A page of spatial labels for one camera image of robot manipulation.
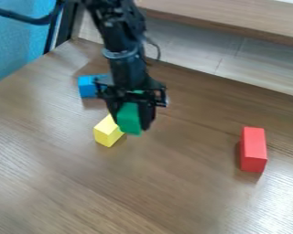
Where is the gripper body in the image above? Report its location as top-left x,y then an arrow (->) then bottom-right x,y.
96,69 -> 169,108

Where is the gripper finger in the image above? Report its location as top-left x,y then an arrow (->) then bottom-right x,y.
104,98 -> 124,125
137,100 -> 158,132

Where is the green rectangular block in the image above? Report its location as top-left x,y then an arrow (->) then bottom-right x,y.
115,90 -> 147,137

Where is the yellow rectangular block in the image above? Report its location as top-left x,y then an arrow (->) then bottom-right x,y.
92,113 -> 127,149

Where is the blue rectangular block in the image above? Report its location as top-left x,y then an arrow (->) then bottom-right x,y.
76,74 -> 113,100

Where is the red rectangular block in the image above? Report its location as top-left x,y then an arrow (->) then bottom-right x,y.
238,126 -> 269,174

